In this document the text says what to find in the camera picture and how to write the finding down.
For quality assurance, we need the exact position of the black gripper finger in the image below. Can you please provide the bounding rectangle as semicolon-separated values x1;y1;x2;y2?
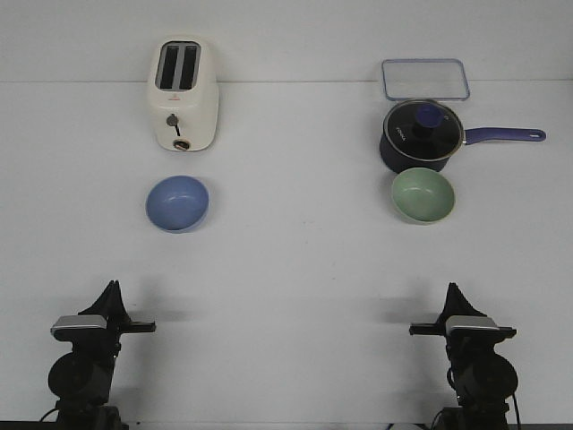
452;283;486;317
114;280;130;321
438;282;456;321
80;280;117;314

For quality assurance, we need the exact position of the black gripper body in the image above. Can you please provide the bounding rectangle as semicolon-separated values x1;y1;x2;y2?
66;317;157;358
409;321;517;358

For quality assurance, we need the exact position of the green bowl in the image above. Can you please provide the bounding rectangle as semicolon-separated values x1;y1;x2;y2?
390;168;457;225

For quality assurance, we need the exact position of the blue bowl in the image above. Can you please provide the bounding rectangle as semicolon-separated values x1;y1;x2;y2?
145;175;210;234

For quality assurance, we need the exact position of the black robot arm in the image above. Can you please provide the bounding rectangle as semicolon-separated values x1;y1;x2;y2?
409;282;518;429
47;280;157;429

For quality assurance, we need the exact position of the dark blue saucepan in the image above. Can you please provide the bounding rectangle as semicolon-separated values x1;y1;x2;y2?
380;127;547;174

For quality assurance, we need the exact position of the glass pot lid blue knob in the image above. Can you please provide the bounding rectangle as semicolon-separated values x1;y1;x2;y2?
384;99;464;161

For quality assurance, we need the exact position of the clear plastic container lid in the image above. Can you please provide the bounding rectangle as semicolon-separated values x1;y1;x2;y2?
381;58;470;101

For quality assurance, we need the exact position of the white two-slot toaster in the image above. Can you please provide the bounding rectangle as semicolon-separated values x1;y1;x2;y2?
147;36;219;152

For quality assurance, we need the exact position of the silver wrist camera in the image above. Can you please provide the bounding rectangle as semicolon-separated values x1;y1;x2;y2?
50;314;107;338
445;315;500;336

